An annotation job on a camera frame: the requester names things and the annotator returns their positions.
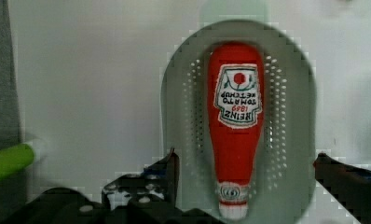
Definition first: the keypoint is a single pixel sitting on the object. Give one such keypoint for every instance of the red plush ketchup bottle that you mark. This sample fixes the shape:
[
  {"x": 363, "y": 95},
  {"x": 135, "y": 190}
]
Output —
[{"x": 235, "y": 103}]

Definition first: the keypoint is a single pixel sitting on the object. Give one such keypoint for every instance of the green oval strainer basket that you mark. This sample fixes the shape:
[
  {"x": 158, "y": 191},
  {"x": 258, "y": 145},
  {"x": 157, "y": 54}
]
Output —
[{"x": 282, "y": 180}]

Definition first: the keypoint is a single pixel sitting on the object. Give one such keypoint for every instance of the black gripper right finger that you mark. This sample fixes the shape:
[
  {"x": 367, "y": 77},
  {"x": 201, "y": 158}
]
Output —
[{"x": 350, "y": 185}]

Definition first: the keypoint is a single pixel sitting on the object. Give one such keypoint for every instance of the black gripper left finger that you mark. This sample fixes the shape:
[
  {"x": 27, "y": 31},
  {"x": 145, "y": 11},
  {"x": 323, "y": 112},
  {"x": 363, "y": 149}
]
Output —
[{"x": 148, "y": 197}]

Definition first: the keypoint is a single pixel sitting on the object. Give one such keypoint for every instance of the green toy pepper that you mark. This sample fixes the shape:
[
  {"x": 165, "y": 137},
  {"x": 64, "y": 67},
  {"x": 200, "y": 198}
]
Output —
[{"x": 14, "y": 159}]

